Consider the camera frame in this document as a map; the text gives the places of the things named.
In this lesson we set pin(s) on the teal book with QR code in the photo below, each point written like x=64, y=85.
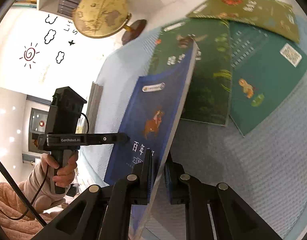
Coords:
x=266, y=68

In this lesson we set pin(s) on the left hand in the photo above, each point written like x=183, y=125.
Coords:
x=66, y=174

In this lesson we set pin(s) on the antique yellow globe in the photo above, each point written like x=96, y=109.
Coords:
x=104, y=18

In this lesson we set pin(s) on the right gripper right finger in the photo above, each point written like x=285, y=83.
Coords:
x=176, y=182

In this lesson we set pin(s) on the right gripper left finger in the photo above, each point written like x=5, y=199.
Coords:
x=141, y=188

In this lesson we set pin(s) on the dark green insect book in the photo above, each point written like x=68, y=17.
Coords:
x=210, y=89

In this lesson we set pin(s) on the blue fairy tale book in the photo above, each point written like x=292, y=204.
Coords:
x=150, y=121

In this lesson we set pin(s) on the olive green book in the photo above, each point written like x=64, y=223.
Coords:
x=272, y=15

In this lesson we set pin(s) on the light blue desk mat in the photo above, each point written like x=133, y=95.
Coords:
x=267, y=167

